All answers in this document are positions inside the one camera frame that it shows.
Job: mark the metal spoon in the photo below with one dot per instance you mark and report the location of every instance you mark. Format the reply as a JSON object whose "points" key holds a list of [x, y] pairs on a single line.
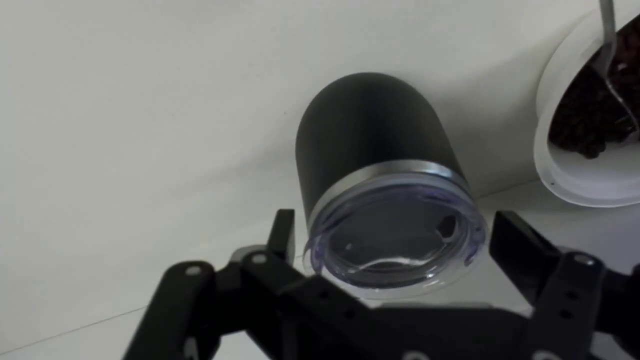
{"points": [[608, 47]]}

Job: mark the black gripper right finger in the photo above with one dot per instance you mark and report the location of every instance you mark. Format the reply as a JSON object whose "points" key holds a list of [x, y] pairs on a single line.
{"points": [[573, 307]]}

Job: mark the clear plastic cup lid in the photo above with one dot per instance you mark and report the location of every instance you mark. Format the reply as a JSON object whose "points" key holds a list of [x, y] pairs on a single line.
{"points": [[392, 232]]}

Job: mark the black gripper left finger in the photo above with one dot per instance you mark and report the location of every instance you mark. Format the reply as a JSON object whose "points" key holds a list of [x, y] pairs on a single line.
{"points": [[267, 312]]}

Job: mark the dark food in bowl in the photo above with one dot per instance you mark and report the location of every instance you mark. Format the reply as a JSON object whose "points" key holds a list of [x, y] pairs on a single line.
{"points": [[586, 113]]}

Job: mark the white bowl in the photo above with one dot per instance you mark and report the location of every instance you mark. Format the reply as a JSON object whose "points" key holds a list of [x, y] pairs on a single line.
{"points": [[566, 180]]}

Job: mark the black cup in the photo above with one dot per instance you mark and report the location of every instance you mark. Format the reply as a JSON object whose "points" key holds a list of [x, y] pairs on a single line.
{"points": [[373, 126]]}

